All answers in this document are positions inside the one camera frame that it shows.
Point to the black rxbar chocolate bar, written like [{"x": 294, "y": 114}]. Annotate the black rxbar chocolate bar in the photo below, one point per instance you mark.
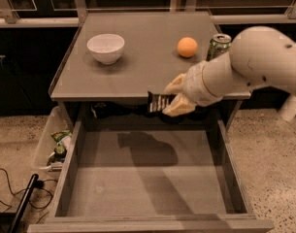
[{"x": 158, "y": 102}]

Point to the white railing frame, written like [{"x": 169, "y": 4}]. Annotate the white railing frame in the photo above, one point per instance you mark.
[{"x": 44, "y": 13}]

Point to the green snack bag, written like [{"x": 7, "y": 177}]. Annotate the green snack bag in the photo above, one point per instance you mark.
[{"x": 58, "y": 136}]

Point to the green soda can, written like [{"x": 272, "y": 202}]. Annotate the green soda can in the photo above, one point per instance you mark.
[{"x": 220, "y": 43}]

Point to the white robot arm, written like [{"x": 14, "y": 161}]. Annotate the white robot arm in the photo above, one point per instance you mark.
[{"x": 259, "y": 57}]

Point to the dark items inside cabinet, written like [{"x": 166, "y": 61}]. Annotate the dark items inside cabinet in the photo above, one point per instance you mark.
[{"x": 103, "y": 109}]

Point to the white ceramic bowl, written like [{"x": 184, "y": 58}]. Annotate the white ceramic bowl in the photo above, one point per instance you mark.
[{"x": 106, "y": 48}]

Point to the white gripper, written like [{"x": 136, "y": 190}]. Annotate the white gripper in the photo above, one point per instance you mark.
[{"x": 193, "y": 83}]

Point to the orange fruit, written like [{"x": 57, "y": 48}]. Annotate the orange fruit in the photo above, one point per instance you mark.
[{"x": 187, "y": 47}]

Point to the grey counter cabinet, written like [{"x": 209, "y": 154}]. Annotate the grey counter cabinet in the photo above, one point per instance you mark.
[{"x": 150, "y": 60}]

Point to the clear plastic bin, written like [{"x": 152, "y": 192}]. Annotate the clear plastic bin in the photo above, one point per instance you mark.
[{"x": 46, "y": 145}]

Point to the black bar on floor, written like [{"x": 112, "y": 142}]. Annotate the black bar on floor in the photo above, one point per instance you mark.
[{"x": 23, "y": 203}]

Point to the grey open top drawer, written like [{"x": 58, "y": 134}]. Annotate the grey open top drawer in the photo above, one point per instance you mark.
[{"x": 150, "y": 179}]

